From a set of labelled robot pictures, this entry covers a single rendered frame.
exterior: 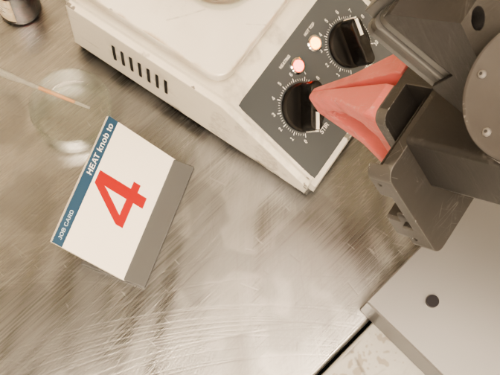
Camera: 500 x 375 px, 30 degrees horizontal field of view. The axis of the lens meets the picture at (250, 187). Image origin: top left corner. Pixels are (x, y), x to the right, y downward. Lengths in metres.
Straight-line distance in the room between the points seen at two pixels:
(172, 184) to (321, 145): 0.10
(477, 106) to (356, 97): 0.13
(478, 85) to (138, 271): 0.33
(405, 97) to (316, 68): 0.18
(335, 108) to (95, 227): 0.19
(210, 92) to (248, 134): 0.04
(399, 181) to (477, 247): 0.20
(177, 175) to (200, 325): 0.10
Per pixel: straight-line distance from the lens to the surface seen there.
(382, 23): 0.38
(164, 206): 0.63
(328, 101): 0.49
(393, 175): 0.42
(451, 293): 0.61
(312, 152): 0.61
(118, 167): 0.61
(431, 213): 0.45
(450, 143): 0.41
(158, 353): 0.61
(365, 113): 0.45
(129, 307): 0.62
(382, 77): 0.46
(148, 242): 0.62
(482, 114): 0.34
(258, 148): 0.60
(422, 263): 0.61
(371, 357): 0.62
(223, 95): 0.58
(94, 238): 0.60
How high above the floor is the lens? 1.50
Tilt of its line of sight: 72 degrees down
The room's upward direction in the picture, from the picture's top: 11 degrees clockwise
